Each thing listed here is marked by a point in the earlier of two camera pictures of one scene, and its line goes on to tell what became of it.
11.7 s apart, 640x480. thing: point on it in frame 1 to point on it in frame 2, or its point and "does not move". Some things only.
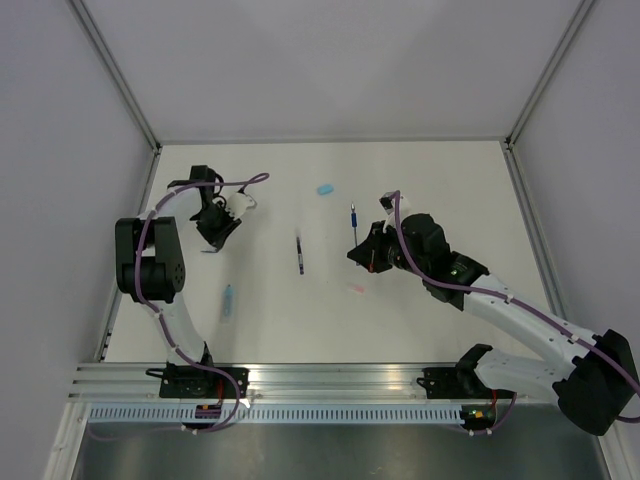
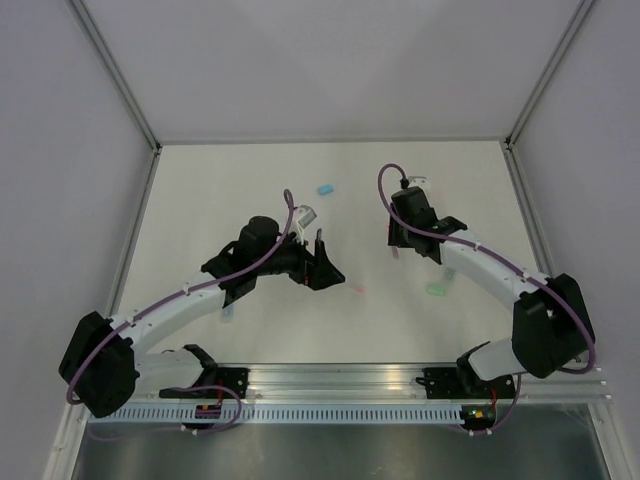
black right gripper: (369, 252) to (394, 237)
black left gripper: (217, 239) to (316, 271)
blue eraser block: (327, 188) does not move
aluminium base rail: (283, 382) does not move
